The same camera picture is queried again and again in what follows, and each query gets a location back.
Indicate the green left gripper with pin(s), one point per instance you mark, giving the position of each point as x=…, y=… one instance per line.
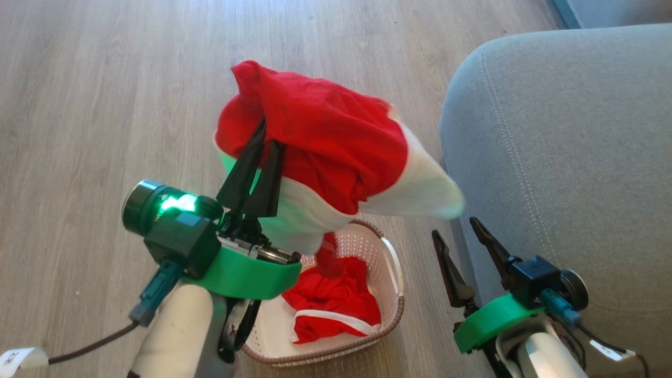
x=247, y=278

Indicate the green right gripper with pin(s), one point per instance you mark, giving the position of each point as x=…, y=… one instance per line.
x=493, y=320

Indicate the red garment wide white trim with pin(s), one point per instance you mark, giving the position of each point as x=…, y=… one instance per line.
x=325, y=142

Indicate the red garment narrow white trim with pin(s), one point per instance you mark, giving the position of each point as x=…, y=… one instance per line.
x=336, y=299

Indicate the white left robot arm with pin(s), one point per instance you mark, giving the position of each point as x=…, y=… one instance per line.
x=173, y=336

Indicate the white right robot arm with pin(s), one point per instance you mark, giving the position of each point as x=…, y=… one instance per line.
x=546, y=357

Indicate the white plastic laundry basket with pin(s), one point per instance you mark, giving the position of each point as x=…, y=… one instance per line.
x=262, y=336

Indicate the grey fabric sofa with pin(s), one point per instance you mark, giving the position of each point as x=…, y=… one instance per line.
x=577, y=157

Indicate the blue-grey upholstered furniture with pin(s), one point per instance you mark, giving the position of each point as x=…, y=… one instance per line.
x=614, y=11

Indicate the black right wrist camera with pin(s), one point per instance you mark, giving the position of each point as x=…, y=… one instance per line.
x=535, y=275

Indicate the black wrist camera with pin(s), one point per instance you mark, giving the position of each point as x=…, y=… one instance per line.
x=178, y=241
x=535, y=275

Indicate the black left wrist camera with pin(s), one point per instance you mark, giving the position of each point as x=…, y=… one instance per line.
x=178, y=241

